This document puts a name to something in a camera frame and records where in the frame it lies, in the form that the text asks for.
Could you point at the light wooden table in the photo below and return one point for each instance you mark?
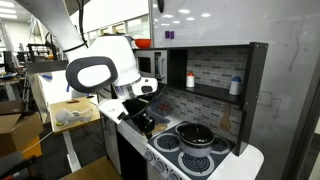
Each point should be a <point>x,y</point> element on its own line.
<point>95,170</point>

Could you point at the white plastic object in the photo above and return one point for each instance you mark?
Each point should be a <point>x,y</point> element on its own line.
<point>68,116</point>

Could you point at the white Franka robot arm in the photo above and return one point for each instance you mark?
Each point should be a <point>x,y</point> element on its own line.
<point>106,56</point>

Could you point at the orange bowl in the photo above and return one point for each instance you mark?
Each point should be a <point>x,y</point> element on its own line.
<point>143,43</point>

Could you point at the black toy kitchen unit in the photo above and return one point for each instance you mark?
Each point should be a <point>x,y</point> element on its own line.
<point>255,100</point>

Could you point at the wooden spoon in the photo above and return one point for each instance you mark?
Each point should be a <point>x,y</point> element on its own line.
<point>160,128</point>

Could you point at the large whiteboard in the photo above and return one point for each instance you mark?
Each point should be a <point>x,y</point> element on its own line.
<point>286,66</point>

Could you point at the black chair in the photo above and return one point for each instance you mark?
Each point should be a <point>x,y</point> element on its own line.
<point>15,166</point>

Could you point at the black pot lid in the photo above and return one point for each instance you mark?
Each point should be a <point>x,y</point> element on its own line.
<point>196,134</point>

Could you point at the tall white toy fridge door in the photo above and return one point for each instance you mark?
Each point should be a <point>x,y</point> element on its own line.
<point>110,146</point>

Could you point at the wooden top standing desk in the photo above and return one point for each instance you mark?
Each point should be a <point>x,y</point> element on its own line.
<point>75,116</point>

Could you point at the blue tape strip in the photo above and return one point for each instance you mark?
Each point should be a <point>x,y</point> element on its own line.
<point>47,77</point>
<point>68,88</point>

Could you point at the wooden slotted spatula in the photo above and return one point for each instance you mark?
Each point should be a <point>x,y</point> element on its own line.
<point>225,121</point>

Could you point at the white panel box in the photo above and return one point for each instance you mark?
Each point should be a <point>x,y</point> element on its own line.
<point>53,88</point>

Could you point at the flat cardboard box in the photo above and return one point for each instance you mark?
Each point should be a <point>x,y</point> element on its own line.
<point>10,107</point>

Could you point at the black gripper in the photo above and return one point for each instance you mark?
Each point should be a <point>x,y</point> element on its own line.
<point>141,115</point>

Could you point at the grey metal beam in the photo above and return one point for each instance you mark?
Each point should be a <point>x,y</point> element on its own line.
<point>43,65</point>

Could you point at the white shaker with red cap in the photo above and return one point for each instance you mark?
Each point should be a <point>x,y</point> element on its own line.
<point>190,80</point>

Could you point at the grey cooking pot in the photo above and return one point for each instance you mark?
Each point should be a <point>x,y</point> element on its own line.
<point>196,150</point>

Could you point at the white toy microwave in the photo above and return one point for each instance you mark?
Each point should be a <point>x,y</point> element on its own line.
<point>154,66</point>

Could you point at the brown marker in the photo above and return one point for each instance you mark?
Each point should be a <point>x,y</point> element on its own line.
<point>72,101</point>

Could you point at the small black object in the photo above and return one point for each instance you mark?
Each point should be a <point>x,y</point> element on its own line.
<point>90,96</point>

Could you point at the large open cardboard box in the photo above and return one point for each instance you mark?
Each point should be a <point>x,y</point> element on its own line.
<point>20,133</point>

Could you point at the white shaker with blue cap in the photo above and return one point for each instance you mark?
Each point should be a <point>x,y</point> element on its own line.
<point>235,87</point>

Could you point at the toy stove top with burners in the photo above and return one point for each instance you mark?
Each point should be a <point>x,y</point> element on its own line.
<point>196,165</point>

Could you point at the black whiteboard eraser holder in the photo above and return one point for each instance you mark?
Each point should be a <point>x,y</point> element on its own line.
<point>161,5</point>

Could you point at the grey stove knob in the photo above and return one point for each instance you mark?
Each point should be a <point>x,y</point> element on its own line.
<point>173,176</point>
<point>160,166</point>
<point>148,156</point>

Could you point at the purple magnet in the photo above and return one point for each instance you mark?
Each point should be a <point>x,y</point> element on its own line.
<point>167,34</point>
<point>172,35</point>

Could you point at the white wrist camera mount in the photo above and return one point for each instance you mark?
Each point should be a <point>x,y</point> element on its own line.
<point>111,110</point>

